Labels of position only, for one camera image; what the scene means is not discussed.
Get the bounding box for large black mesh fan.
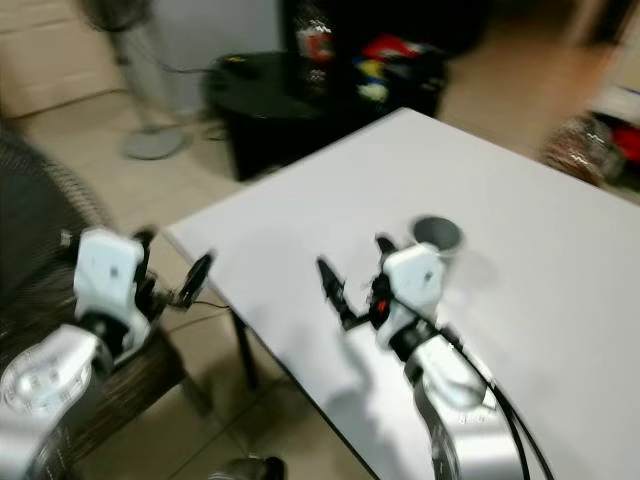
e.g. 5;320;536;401
0;128;189;463

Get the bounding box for grey cup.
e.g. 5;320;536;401
411;214;465;259

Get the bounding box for black table leg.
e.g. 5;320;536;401
231;310;262;393

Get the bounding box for red yellow blue toy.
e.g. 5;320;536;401
353;33;425;104

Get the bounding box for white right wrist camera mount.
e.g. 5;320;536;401
374;243;448;351

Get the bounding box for grey pedestal fan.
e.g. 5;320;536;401
82;0;199;162

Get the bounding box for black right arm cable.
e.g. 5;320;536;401
435;325;558;480

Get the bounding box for brown woven basket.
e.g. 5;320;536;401
541;113;629;188

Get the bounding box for black low table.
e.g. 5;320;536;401
206;48;453;185

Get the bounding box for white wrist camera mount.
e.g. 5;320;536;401
374;243;448;351
74;227;147;339

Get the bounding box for red bag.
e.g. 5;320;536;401
603;113;640;169

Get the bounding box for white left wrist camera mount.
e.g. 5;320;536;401
74;227;147;339

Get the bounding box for grey robot foot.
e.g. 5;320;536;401
208;455;287;480

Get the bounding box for small black flat object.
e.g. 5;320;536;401
222;56;263;81

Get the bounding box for dark bottle with red label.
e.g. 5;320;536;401
293;2;338;98

